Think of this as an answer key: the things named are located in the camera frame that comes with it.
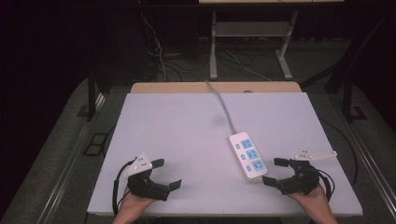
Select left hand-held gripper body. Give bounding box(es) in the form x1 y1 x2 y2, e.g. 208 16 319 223
122 151 171 203

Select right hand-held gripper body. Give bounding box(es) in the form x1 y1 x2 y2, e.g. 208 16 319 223
276 147 338 197

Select white power strip blue sockets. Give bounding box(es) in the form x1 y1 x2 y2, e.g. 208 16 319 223
228 132 269 183

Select person's left hand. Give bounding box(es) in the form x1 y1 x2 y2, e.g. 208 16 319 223
111 186 157 224

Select person's right hand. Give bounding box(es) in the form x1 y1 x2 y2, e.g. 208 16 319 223
287 184 339 224

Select black metal stand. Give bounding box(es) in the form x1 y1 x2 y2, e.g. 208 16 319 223
341 59 369 123
77 59 108 122

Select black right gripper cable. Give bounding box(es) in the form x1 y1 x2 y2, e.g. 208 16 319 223
317 168 336 202

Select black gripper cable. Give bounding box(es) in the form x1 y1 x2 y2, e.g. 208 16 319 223
317 168 336 202
112 159 137 217

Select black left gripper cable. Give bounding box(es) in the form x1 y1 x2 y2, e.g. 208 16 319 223
112 159 137 217

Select long black floor cable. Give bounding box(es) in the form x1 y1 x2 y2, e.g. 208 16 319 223
319 117 360 187

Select black floor bracket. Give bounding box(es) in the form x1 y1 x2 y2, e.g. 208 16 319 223
82 132 109 157

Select aluminium floor rail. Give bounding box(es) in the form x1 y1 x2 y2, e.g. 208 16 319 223
330 92 396 216
36 92 107 224

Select grey power strip cable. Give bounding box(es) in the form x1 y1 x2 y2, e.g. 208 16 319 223
205 80 238 135

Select white floor cable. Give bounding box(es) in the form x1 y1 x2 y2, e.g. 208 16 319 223
223 49 274 82

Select white hanging cable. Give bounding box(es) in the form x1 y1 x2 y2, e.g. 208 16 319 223
138 10 168 82

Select metal frame table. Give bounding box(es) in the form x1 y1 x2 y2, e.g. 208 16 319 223
198 0 346 81

